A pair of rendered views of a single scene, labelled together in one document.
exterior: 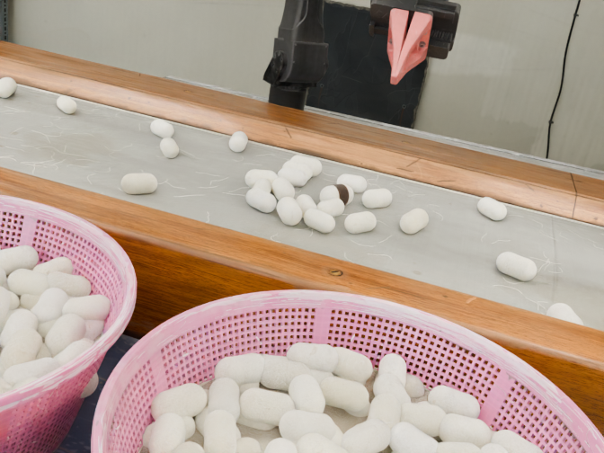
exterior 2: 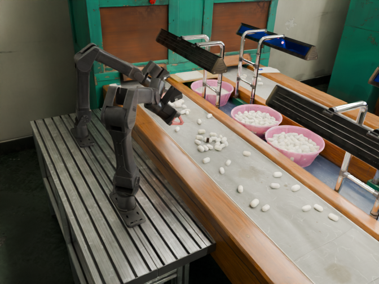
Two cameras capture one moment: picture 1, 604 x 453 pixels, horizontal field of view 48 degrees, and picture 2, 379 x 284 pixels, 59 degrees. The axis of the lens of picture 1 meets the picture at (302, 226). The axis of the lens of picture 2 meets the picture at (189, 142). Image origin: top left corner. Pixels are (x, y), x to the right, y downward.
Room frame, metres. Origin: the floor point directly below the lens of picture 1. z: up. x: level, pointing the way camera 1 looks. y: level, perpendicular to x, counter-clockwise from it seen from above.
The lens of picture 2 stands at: (1.60, 0.92, 1.52)
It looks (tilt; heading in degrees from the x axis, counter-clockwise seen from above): 30 degrees down; 228
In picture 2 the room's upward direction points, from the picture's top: 3 degrees clockwise
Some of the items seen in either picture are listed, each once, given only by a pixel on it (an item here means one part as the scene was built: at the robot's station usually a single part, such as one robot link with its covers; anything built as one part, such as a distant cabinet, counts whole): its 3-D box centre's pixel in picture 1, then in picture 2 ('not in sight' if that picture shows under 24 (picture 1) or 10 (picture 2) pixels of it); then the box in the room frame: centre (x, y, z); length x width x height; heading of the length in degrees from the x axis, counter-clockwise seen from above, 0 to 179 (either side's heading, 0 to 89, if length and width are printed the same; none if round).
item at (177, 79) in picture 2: not in sight; (194, 75); (0.14, -0.69, 0.77); 0.33 x 0.15 x 0.01; 168
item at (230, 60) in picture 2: not in sight; (233, 60); (-0.20, -0.68, 0.83); 0.30 x 0.06 x 0.07; 168
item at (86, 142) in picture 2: not in sight; (80, 130); (1.03, -0.53, 0.71); 0.20 x 0.07 x 0.08; 80
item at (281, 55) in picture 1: (296, 69); (125, 183); (1.13, 0.06, 0.77); 0.09 x 0.06 x 0.06; 125
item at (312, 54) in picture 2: not in sight; (273, 39); (-0.05, -0.26, 1.08); 0.62 x 0.08 x 0.07; 78
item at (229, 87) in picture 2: not in sight; (211, 93); (0.19, -0.48, 0.72); 0.27 x 0.27 x 0.10
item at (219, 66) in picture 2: not in sight; (186, 48); (0.50, -0.37, 1.08); 0.62 x 0.08 x 0.07; 78
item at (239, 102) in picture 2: not in sight; (258, 71); (0.03, -0.27, 0.90); 0.20 x 0.19 x 0.45; 78
